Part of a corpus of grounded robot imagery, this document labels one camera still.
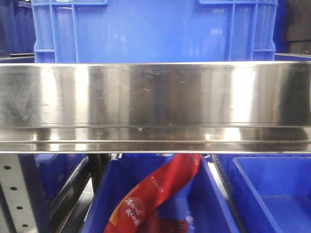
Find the blue bin lower centre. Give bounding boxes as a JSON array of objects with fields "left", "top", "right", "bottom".
[{"left": 82, "top": 156, "right": 238, "bottom": 233}]

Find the blue bin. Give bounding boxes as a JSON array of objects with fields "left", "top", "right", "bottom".
[
  {"left": 82, "top": 156, "right": 238, "bottom": 233},
  {"left": 215, "top": 154, "right": 311, "bottom": 233},
  {"left": 35, "top": 153, "right": 85, "bottom": 199}
]

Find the blue bin lower left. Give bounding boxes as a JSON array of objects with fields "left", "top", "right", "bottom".
[{"left": 35, "top": 153, "right": 85, "bottom": 199}]

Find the blue bin lower right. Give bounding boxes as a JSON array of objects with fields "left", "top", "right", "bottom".
[{"left": 215, "top": 154, "right": 311, "bottom": 233}]

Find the red snack package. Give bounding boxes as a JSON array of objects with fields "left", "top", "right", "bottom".
[{"left": 104, "top": 153, "right": 202, "bottom": 233}]

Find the large blue crate upper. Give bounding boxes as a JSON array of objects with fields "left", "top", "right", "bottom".
[{"left": 32, "top": 0, "right": 278, "bottom": 63}]

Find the perforated metal upright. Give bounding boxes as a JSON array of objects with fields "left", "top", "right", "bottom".
[{"left": 0, "top": 153, "right": 38, "bottom": 233}]

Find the stainless steel shelf rail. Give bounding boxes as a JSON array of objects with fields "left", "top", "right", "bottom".
[{"left": 0, "top": 62, "right": 311, "bottom": 153}]

